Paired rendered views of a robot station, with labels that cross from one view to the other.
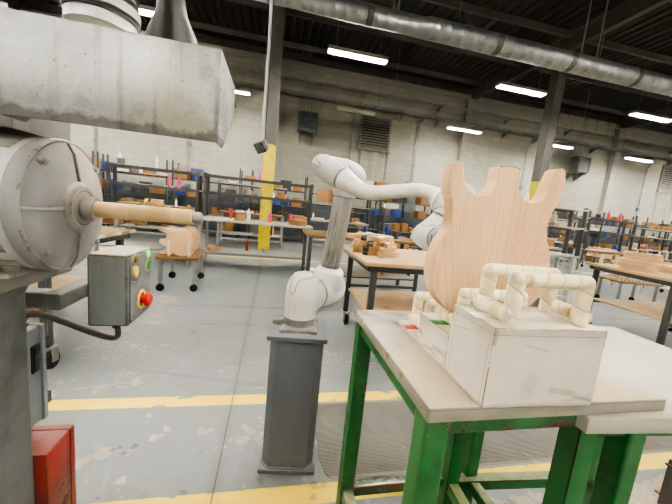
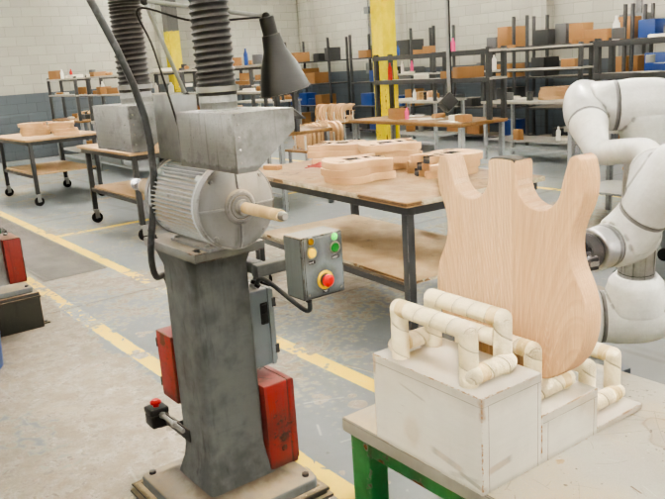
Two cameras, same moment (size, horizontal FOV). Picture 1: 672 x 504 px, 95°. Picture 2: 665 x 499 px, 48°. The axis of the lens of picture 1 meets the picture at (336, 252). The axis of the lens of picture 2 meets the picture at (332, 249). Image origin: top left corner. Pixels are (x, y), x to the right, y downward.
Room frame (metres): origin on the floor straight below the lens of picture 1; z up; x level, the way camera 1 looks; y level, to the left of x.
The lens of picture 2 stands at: (-0.01, -1.47, 1.63)
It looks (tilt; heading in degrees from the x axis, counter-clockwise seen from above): 14 degrees down; 66
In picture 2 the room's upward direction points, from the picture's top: 4 degrees counter-clockwise
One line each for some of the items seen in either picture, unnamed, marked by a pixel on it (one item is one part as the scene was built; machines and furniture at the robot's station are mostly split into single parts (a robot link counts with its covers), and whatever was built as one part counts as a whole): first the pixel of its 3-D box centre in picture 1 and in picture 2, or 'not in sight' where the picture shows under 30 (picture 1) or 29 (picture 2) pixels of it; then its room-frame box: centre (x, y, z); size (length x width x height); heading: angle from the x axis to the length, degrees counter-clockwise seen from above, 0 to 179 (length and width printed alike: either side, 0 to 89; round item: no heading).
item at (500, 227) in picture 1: (491, 243); (512, 264); (0.83, -0.41, 1.25); 0.35 x 0.04 x 0.40; 101
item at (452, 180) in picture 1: (457, 180); (458, 176); (0.80, -0.29, 1.40); 0.07 x 0.04 x 0.09; 101
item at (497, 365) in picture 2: (566, 310); (491, 367); (0.69, -0.54, 1.12); 0.11 x 0.03 x 0.03; 12
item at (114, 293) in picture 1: (90, 294); (296, 269); (0.83, 0.67, 0.99); 0.24 x 0.21 x 0.26; 102
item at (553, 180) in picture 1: (545, 187); (573, 184); (0.85, -0.54, 1.41); 0.07 x 0.04 x 0.10; 101
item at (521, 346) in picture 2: (493, 295); (496, 338); (0.78, -0.42, 1.12); 0.20 x 0.03 x 0.03; 101
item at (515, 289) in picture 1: (513, 301); (400, 332); (0.61, -0.37, 1.15); 0.03 x 0.03 x 0.09
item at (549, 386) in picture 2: not in sight; (552, 384); (0.84, -0.51, 1.04); 0.11 x 0.03 x 0.03; 12
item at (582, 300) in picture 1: (581, 304); (468, 357); (0.64, -0.53, 1.15); 0.03 x 0.03 x 0.09
